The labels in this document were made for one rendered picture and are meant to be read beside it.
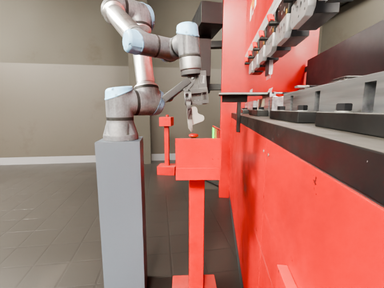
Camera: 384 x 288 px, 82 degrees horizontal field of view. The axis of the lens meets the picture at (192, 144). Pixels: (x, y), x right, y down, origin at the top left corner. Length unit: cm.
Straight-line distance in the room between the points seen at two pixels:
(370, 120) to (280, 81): 193
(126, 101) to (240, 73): 145
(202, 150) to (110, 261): 67
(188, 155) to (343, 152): 55
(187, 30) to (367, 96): 54
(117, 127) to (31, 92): 347
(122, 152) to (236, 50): 162
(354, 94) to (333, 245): 30
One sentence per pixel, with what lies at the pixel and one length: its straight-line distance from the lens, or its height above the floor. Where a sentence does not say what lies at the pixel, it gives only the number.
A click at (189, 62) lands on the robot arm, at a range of 78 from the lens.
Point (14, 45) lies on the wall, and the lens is 457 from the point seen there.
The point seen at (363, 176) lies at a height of 85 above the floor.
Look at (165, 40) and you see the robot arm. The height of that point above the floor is 115.
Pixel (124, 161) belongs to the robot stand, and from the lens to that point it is 97.
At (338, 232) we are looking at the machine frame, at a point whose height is 77.
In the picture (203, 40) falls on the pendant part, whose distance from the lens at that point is 240.
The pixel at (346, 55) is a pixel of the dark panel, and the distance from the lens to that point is 176.
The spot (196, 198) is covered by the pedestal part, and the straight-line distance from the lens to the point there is 89.
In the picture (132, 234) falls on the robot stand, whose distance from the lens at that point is 109.
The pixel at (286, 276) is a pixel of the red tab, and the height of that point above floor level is 62.
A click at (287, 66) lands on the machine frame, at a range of 231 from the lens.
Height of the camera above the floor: 91
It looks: 9 degrees down
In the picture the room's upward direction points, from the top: straight up
